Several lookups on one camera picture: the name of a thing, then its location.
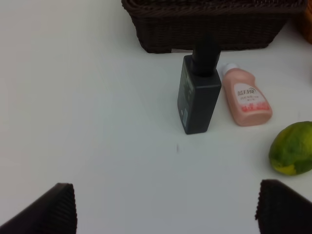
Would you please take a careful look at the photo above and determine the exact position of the pink detergent bottle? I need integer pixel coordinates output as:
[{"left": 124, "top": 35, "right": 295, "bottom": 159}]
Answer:
[{"left": 221, "top": 63, "right": 273, "bottom": 127}]

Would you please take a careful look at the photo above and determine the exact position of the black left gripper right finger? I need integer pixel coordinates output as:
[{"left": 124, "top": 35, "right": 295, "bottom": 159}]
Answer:
[{"left": 255, "top": 179, "right": 312, "bottom": 234}]

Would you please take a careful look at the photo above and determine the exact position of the green mango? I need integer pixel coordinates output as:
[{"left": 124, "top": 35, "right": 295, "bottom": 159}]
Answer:
[{"left": 269, "top": 121, "right": 312, "bottom": 176}]

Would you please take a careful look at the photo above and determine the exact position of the dark brown wicker basket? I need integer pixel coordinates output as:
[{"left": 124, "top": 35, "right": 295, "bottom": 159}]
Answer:
[{"left": 122, "top": 0, "right": 308, "bottom": 54}]

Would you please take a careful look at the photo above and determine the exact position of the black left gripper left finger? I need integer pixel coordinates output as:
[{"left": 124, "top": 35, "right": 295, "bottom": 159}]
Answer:
[{"left": 0, "top": 183, "right": 78, "bottom": 234}]

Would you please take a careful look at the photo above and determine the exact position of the dark green pump bottle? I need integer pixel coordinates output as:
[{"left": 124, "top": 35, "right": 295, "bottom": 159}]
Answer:
[{"left": 177, "top": 36, "right": 221, "bottom": 135}]

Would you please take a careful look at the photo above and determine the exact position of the orange wicker basket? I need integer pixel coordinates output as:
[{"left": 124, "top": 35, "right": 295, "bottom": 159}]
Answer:
[{"left": 297, "top": 0, "right": 312, "bottom": 44}]

